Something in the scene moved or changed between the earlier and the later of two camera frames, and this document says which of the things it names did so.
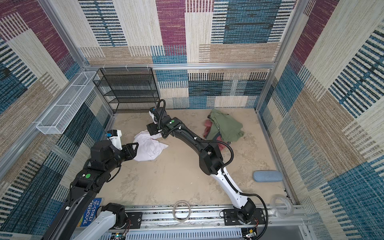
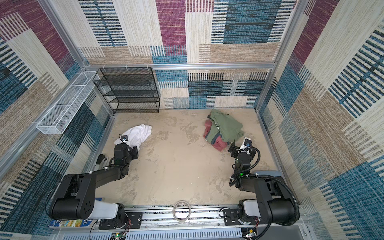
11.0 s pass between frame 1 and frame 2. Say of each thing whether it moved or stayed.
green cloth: stayed
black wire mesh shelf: stayed
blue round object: stayed
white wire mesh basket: stayed
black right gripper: moved
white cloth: moved
